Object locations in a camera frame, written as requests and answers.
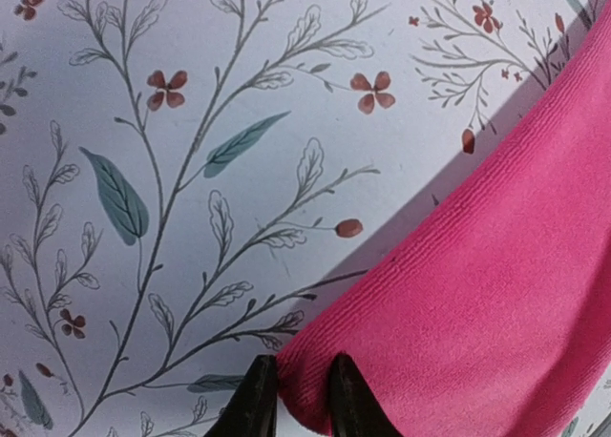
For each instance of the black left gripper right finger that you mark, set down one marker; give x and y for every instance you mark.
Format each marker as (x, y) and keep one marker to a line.
(353, 409)

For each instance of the floral patterned table mat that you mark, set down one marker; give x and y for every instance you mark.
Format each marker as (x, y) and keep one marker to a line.
(163, 162)

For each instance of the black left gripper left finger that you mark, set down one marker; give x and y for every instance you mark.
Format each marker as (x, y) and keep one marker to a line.
(252, 410)

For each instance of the pink towel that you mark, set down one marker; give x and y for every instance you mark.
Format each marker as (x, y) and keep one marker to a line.
(492, 318)

